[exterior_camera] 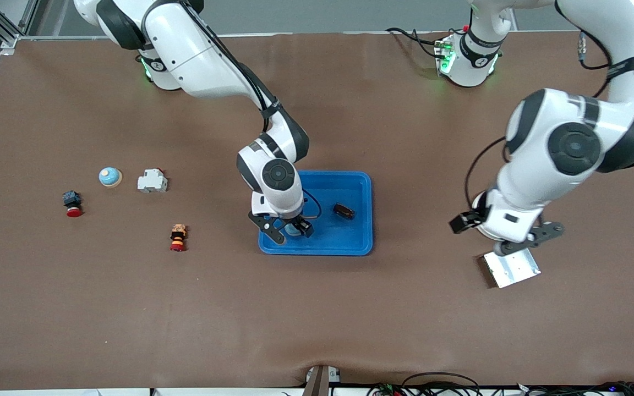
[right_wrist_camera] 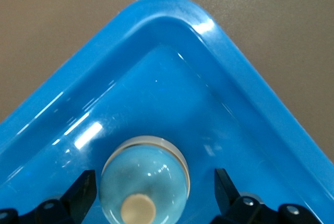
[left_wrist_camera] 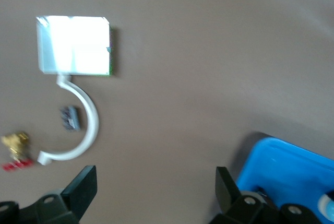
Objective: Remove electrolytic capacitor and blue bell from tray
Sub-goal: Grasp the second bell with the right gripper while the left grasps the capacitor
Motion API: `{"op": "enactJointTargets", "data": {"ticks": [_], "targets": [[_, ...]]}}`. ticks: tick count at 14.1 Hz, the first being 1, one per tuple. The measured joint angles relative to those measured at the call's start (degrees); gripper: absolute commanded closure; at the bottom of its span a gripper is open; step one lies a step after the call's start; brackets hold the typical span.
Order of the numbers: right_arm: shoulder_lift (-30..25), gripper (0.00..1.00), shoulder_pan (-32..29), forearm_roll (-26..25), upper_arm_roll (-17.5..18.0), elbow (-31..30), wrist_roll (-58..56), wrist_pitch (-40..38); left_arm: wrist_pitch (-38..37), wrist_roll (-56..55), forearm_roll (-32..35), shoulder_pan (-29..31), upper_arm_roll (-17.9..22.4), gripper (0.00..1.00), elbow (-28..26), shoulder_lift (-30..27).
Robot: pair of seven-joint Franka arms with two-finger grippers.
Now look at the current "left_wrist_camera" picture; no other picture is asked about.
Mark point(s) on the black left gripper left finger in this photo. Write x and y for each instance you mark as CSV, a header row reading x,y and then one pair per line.
x,y
81,192

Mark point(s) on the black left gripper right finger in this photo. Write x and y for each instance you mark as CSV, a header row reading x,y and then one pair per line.
x,y
227,192

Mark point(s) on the small black capacitor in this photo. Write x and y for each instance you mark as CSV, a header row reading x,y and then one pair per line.
x,y
70,118

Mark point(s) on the light blue call bell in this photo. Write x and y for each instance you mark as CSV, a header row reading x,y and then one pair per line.
x,y
327,205

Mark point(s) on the blue plastic tray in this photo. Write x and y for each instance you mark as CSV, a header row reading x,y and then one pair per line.
x,y
287,169

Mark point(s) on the brown table mat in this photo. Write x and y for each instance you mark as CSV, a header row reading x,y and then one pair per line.
x,y
195,51

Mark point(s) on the silver metal plate module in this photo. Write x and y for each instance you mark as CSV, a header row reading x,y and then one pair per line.
x,y
75,45

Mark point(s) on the white curved plastic bracket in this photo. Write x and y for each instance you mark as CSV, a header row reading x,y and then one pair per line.
x,y
92,119

